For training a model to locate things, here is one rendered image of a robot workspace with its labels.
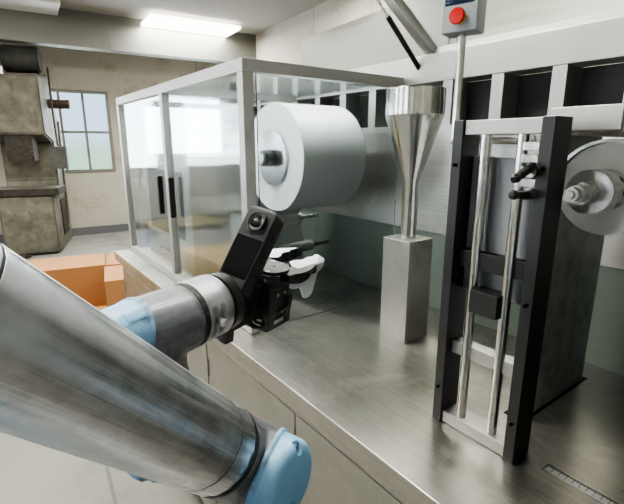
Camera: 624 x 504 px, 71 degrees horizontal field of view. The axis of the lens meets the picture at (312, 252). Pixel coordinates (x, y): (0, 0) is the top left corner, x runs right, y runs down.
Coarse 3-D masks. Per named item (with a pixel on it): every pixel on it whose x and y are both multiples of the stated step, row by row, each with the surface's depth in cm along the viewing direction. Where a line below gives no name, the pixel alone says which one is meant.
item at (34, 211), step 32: (32, 64) 562; (0, 96) 522; (32, 96) 532; (0, 128) 530; (32, 128) 541; (32, 160) 552; (64, 160) 564; (0, 192) 538; (32, 192) 549; (64, 192) 632; (32, 224) 560; (64, 224) 608
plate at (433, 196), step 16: (448, 144) 126; (496, 144) 114; (512, 144) 111; (432, 160) 131; (448, 160) 126; (400, 176) 142; (432, 176) 132; (448, 176) 127; (400, 192) 143; (432, 192) 132; (448, 192) 128; (400, 208) 144; (432, 208) 133; (400, 224) 145; (432, 224) 134; (608, 240) 96; (608, 256) 97
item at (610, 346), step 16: (432, 256) 136; (432, 272) 137; (608, 272) 98; (432, 288) 138; (608, 288) 98; (432, 304) 139; (512, 304) 117; (608, 304) 98; (480, 320) 126; (496, 320) 122; (512, 320) 118; (592, 320) 102; (608, 320) 99; (512, 336) 118; (592, 336) 102; (608, 336) 99; (592, 352) 103; (608, 352) 100; (608, 368) 100
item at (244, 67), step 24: (216, 72) 114; (240, 72) 104; (264, 72) 107; (288, 72) 111; (312, 72) 115; (336, 72) 120; (360, 72) 124; (144, 96) 163; (240, 96) 106; (120, 120) 196; (240, 120) 107; (120, 144) 200; (168, 144) 153; (240, 144) 109; (168, 168) 155; (240, 168) 111; (168, 192) 157; (168, 216) 161
